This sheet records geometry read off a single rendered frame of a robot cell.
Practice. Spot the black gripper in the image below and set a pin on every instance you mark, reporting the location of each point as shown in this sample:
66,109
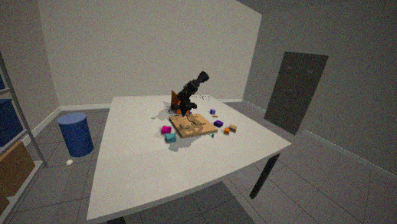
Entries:
183,111

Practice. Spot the magenta block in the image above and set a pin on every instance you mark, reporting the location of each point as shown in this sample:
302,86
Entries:
166,130

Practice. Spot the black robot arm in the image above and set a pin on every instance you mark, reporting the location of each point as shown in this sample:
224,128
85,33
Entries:
188,89

